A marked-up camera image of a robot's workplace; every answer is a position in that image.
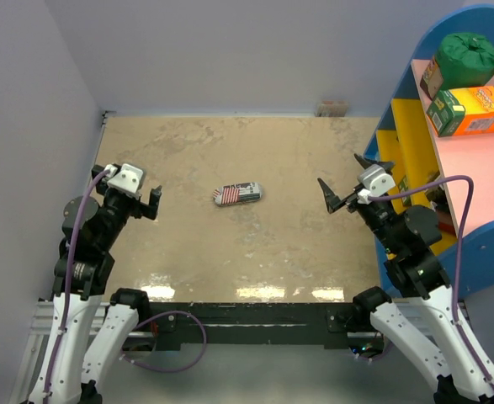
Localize orange green snack box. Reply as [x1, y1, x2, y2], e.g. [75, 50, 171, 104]
[426, 86, 494, 137]

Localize dark foil snack packet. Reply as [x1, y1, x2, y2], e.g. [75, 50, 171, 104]
[424, 184, 457, 236]

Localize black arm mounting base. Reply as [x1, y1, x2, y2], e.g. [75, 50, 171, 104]
[103, 300, 401, 353]

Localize blue pink yellow shelf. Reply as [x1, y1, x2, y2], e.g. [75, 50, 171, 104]
[363, 3, 494, 303]

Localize green box in shelf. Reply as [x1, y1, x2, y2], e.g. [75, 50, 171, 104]
[397, 174, 412, 208]

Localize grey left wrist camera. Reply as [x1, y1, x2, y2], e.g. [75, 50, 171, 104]
[104, 163, 146, 199]

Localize green wrapped package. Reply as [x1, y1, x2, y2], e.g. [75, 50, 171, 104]
[434, 32, 494, 90]

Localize small brown printed box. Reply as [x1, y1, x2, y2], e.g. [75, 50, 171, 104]
[420, 57, 444, 99]

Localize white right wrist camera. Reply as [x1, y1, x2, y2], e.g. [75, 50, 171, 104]
[356, 164, 396, 205]

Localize aluminium table edge rail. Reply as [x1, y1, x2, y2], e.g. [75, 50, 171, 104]
[99, 110, 117, 138]

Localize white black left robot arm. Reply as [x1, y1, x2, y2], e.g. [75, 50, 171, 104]
[27, 185, 162, 403]

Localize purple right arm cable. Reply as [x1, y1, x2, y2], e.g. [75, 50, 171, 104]
[353, 174, 494, 404]

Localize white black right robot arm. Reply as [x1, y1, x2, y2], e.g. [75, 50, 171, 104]
[319, 155, 494, 403]

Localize aluminium front frame rail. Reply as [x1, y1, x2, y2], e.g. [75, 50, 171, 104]
[28, 286, 494, 403]

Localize printed glasses case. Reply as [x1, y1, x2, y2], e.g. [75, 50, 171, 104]
[213, 182, 263, 207]

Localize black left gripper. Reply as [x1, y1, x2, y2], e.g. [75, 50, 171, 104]
[93, 164, 161, 249]

